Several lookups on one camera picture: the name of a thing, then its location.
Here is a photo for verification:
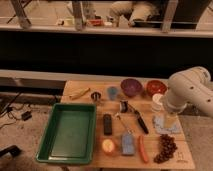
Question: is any black eraser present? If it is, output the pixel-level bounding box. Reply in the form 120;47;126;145
103;114;112;135

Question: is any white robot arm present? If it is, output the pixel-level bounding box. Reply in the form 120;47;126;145
162;67;213;128

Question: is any white paper cup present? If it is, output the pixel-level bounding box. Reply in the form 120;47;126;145
151;93;163;111

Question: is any blue plastic cup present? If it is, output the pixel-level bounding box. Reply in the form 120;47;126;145
107;86;118;100

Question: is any small metal cup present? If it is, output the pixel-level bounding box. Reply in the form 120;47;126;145
91;92;101;103

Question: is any blue patterned cloth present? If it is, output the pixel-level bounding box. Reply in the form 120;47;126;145
153;115;181;134

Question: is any bunch of dark grapes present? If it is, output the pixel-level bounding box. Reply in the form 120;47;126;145
154;134;178;164

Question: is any orange carrot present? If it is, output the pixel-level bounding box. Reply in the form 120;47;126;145
138;135;149;163

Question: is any red bowl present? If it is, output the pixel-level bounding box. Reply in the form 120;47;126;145
146;80;167;97

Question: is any blue sponge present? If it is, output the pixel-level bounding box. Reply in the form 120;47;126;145
121;133;135;156

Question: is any purple bowl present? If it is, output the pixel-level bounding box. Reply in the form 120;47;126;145
120;78;143;97

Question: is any metal spoon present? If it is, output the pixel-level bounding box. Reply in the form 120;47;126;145
115;113;133;134

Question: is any peach fruit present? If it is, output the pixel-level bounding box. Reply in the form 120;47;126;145
102;139;115;154

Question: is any banana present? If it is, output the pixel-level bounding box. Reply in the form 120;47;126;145
69;88;90;100

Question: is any green plastic tray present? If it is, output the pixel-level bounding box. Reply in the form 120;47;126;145
36;103;96;165

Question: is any person in beige clothes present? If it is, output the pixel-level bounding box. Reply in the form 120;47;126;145
109;0;160;27

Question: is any black power adapter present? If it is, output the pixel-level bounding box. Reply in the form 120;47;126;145
21;111;32;121

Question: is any black handled peeler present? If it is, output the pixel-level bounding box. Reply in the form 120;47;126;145
120;100;149;134

